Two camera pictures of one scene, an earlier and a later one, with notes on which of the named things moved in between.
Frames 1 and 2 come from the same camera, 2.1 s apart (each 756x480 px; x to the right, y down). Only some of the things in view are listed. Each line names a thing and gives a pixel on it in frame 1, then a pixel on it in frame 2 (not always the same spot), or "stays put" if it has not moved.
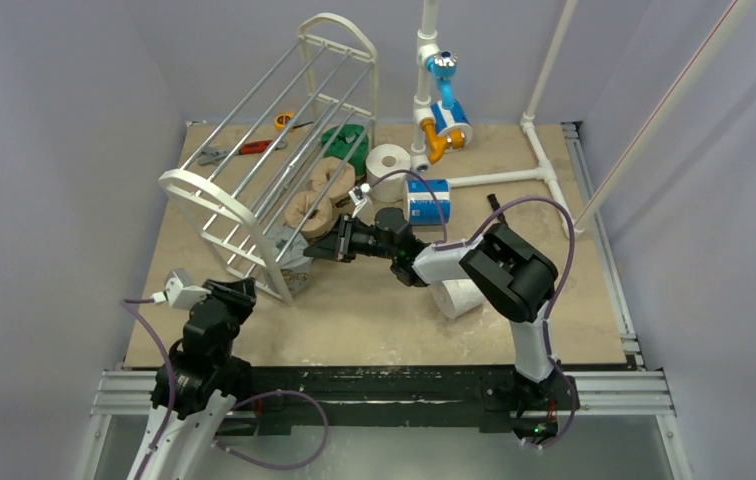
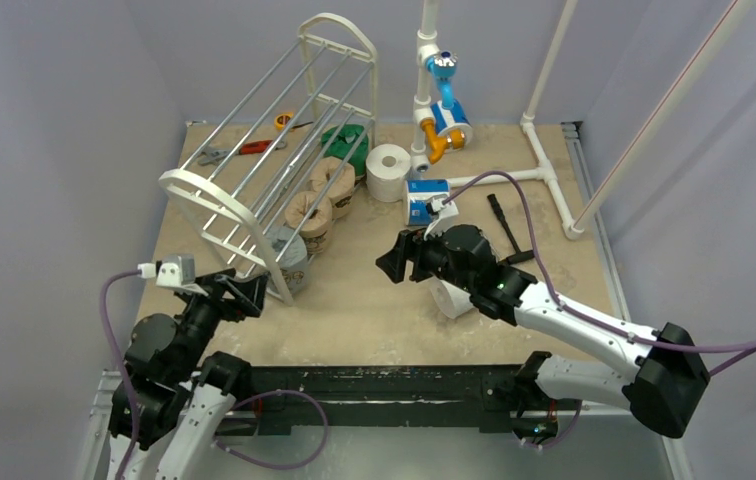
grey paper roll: [288, 244] stays put
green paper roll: [343, 143] stays put
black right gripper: [343, 240] → [418, 250]
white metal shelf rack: [257, 181] stays put
